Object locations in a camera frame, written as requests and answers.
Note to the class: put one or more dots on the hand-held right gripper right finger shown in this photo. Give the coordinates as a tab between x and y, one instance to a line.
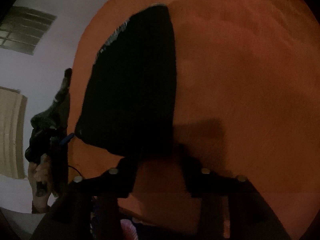
192	180

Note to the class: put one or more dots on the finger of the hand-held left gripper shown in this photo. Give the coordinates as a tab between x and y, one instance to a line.
66	138

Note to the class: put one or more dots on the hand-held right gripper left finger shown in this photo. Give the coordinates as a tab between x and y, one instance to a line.
127	177

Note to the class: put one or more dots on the black paisley garment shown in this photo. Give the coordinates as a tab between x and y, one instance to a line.
130	80

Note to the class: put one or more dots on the person's left hand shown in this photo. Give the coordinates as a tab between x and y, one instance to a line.
42	172

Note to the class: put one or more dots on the floral blanket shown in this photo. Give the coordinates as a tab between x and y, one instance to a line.
128	227

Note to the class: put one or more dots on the orange blanket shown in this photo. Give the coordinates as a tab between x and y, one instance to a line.
237	80

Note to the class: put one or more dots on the black post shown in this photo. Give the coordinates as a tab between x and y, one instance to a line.
68	73

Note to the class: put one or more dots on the barred wall window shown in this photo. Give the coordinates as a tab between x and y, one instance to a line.
25	30

